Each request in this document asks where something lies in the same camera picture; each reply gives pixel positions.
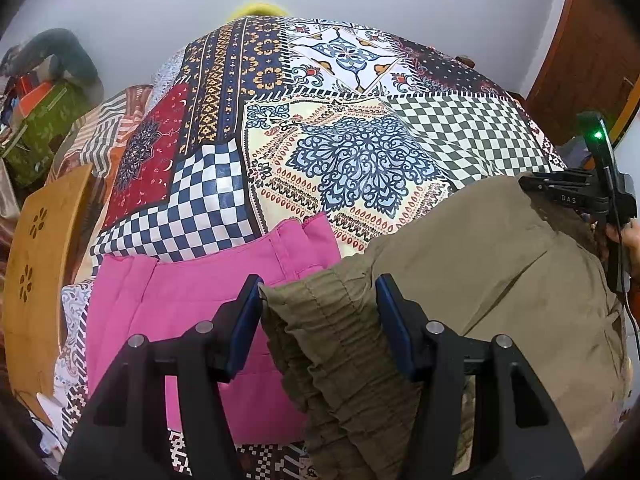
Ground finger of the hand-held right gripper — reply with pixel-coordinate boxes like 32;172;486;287
518;179;598;208
520;170;595;184

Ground pile of clutter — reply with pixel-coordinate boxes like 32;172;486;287
0;45;56;126

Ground olive green pants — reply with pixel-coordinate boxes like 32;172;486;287
257;172;633;480

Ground green storage box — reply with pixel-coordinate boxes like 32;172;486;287
0;80;93;188

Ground white paisley bed sheet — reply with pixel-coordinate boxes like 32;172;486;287
30;280;98;456

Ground striped orange white bedding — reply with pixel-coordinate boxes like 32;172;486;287
47;85;153;196

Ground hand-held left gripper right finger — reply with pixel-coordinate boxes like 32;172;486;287
375;274;586;480

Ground patchwork printed bedspread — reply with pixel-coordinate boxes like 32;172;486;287
47;16;636;480

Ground person's right hand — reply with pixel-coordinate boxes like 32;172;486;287
605;220;640;251

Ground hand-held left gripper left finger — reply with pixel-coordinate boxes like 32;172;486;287
59;274;266;480

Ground yellow pillow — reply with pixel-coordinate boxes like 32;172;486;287
227;2;291;23

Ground wooden lap desk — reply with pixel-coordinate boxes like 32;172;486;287
2;162;96;426

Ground pink pants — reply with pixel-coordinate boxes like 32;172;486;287
86;211;343;446

